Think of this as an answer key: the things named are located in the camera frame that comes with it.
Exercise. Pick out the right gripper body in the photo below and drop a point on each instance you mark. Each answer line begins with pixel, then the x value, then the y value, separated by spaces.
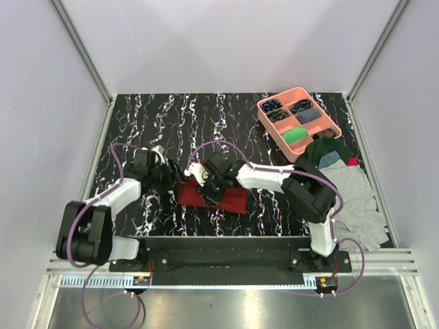
pixel 212 188

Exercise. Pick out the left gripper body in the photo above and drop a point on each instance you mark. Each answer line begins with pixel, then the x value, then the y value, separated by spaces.
pixel 162 179

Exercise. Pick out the red cloth napkin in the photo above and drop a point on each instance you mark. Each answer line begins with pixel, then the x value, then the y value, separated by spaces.
pixel 234 201

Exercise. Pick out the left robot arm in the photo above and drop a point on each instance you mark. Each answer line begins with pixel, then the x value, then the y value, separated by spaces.
pixel 85 237

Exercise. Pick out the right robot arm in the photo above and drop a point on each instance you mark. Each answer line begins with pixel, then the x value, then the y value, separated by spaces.
pixel 311 196

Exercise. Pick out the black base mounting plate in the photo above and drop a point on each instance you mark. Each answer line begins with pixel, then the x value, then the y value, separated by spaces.
pixel 232 262

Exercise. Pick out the green rolled cloth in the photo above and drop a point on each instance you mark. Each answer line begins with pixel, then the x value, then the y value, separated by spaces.
pixel 294 135

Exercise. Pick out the dark green cloth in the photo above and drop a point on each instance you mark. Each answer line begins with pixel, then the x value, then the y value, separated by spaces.
pixel 315 151

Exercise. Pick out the pink compartment tray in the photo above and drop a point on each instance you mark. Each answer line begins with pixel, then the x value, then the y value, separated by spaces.
pixel 293 120

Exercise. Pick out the blue rolled cloth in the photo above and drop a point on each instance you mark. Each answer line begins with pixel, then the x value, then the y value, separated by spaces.
pixel 308 115

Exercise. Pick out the magenta cloth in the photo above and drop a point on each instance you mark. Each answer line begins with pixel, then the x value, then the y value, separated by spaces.
pixel 352 162

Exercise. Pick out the grey cloth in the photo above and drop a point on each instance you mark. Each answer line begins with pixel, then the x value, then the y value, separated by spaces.
pixel 359 218

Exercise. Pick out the left aluminium frame post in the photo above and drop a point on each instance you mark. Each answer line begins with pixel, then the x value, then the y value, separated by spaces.
pixel 73 34

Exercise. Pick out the aluminium frame post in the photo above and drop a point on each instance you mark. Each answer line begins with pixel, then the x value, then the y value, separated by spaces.
pixel 384 37
pixel 73 34

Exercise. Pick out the right aluminium frame post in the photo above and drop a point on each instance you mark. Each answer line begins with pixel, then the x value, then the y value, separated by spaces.
pixel 384 37

